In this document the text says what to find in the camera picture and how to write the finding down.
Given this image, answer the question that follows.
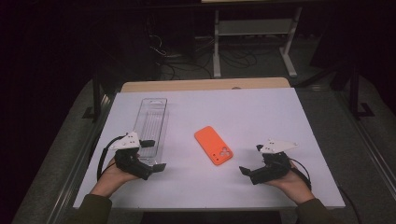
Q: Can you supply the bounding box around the clear plastic packaging box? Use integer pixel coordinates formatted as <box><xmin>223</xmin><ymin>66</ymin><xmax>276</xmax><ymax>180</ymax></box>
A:
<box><xmin>133</xmin><ymin>97</ymin><xmax>169</xmax><ymax>166</ymax></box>

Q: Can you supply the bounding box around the person's right hand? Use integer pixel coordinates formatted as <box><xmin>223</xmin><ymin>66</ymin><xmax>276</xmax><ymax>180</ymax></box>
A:
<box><xmin>264</xmin><ymin>160</ymin><xmax>316</xmax><ymax>205</ymax></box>

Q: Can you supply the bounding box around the wooden table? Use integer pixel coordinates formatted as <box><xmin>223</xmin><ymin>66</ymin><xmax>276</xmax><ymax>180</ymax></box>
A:
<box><xmin>120</xmin><ymin>77</ymin><xmax>291</xmax><ymax>93</ymax></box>

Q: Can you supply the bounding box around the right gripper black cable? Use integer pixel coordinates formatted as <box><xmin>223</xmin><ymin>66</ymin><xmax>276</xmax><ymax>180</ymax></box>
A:
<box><xmin>289</xmin><ymin>158</ymin><xmax>362</xmax><ymax>224</ymax></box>

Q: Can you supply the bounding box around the orange phone case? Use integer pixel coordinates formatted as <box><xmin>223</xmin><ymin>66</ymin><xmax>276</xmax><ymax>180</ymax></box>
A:
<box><xmin>193</xmin><ymin>125</ymin><xmax>234</xmax><ymax>166</ymax></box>

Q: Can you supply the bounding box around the tangle of floor cables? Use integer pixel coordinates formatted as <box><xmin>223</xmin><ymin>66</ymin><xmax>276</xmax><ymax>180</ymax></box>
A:
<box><xmin>148</xmin><ymin>34</ymin><xmax>260</xmax><ymax>80</ymax></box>

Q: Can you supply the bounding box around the white metal desk frame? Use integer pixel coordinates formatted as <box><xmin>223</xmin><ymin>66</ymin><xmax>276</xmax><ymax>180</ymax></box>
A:
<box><xmin>213</xmin><ymin>7</ymin><xmax>303</xmax><ymax>78</ymax></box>

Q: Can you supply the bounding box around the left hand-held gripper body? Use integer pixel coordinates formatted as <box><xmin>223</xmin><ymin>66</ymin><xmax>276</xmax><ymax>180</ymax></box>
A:
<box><xmin>109</xmin><ymin>131</ymin><xmax>154</xmax><ymax>181</ymax></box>

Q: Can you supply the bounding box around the black metal stand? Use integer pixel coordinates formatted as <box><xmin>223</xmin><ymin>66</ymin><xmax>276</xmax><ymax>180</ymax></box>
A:
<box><xmin>348</xmin><ymin>62</ymin><xmax>376</xmax><ymax>120</ymax></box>
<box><xmin>82</xmin><ymin>74</ymin><xmax>104</xmax><ymax>124</ymax></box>

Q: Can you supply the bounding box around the person's left hand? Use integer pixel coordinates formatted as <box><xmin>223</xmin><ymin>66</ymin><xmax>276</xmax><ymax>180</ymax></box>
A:
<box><xmin>90</xmin><ymin>153</ymin><xmax>141</xmax><ymax>198</ymax></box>

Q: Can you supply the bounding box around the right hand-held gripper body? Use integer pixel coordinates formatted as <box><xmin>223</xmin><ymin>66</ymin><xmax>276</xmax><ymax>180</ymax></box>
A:
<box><xmin>248</xmin><ymin>138</ymin><xmax>299</xmax><ymax>186</ymax></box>

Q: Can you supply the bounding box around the white table board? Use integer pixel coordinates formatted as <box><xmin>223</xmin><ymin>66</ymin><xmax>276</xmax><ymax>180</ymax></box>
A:
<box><xmin>73</xmin><ymin>87</ymin><xmax>346</xmax><ymax>210</ymax></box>

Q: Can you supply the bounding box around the aluminium rail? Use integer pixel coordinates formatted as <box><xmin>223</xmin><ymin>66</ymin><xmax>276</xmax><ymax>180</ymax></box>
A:
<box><xmin>46</xmin><ymin>92</ymin><xmax>116</xmax><ymax>224</ymax></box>
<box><xmin>335</xmin><ymin>90</ymin><xmax>396</xmax><ymax>200</ymax></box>

